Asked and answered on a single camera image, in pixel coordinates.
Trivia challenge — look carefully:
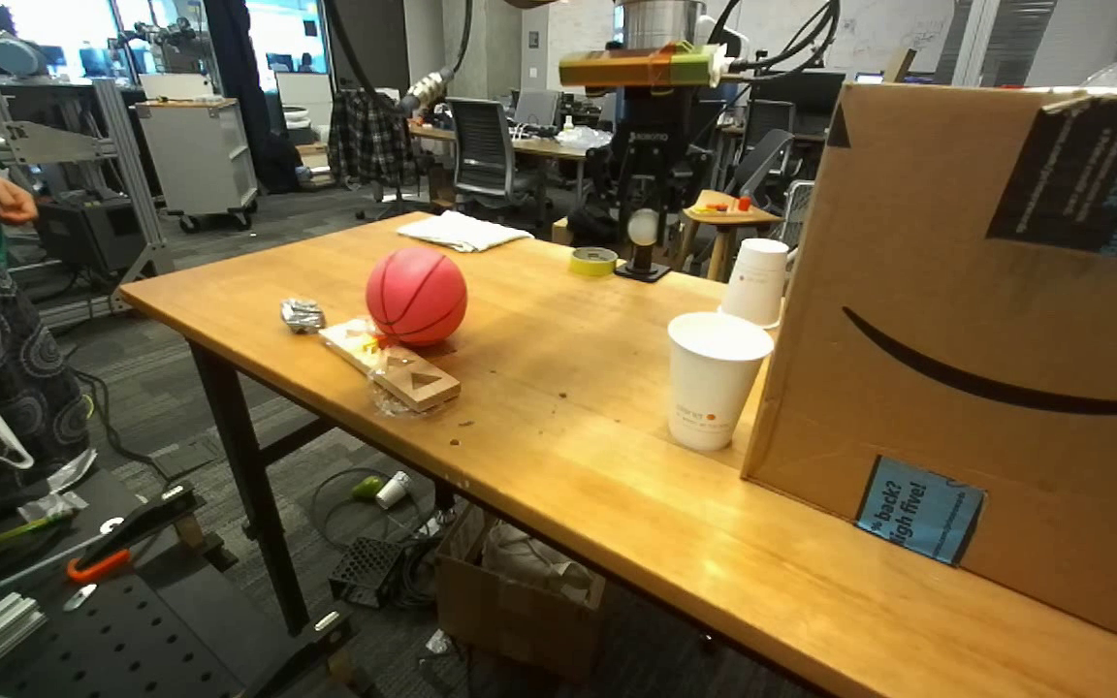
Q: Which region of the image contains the white paper cup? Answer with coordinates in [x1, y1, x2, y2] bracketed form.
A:
[718, 237, 796, 331]
[662, 312, 781, 457]

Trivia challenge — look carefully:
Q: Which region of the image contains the open cardboard box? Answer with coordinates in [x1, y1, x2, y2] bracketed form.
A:
[434, 519, 615, 682]

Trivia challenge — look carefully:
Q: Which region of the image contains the wooden shape puzzle board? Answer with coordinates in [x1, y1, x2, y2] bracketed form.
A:
[315, 315, 466, 421]

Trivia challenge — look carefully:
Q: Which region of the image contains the white egg-shaped ball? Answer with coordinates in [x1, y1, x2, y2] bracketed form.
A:
[624, 206, 662, 252]

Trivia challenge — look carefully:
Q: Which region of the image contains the red basketball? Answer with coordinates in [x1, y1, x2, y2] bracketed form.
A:
[361, 243, 474, 353]

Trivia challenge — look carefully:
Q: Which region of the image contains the orange handled tool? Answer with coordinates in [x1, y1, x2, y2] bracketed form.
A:
[63, 546, 143, 591]

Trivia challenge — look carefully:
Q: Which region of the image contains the crumpled foil ball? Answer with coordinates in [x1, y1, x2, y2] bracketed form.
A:
[277, 295, 329, 338]

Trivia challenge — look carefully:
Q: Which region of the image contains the person in patterned skirt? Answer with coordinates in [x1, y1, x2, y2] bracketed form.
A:
[0, 134, 101, 519]

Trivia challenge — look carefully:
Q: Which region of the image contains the small yellow tape roll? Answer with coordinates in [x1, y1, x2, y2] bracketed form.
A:
[568, 243, 620, 281]

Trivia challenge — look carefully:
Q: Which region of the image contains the large brown cardboard box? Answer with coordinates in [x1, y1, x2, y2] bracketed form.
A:
[737, 82, 1117, 645]

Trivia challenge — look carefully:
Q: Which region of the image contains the black table frame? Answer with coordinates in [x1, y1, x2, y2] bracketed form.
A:
[187, 342, 341, 636]

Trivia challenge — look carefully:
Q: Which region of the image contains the black perforated plate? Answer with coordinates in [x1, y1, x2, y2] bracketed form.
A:
[0, 573, 260, 698]

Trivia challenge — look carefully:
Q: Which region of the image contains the plaid hanging shirt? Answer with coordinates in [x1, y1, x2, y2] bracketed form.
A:
[326, 82, 413, 192]

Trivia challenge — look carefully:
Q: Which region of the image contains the black desk chair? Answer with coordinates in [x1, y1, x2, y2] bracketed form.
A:
[448, 92, 519, 206]

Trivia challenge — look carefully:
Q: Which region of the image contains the bystander bare hand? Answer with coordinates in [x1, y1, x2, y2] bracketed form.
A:
[0, 167, 43, 229]

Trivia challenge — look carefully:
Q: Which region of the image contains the white folded towel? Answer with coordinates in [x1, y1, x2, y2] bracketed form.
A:
[397, 210, 534, 256]

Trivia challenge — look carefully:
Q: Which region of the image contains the round wooden stool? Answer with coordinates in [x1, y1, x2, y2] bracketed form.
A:
[679, 185, 785, 284]

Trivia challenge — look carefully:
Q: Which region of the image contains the black hand tool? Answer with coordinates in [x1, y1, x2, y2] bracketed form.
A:
[66, 481, 201, 554]

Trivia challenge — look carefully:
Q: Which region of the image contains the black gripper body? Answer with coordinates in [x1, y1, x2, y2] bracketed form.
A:
[611, 87, 706, 198]

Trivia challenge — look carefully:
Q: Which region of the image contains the black keyboard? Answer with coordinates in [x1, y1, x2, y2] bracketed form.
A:
[326, 536, 430, 614]

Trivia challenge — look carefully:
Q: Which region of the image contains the grey metal shelf rack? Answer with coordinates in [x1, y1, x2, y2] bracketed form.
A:
[0, 73, 179, 284]

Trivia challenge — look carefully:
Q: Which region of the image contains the white cabinet cart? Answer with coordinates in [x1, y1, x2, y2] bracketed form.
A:
[131, 92, 260, 234]

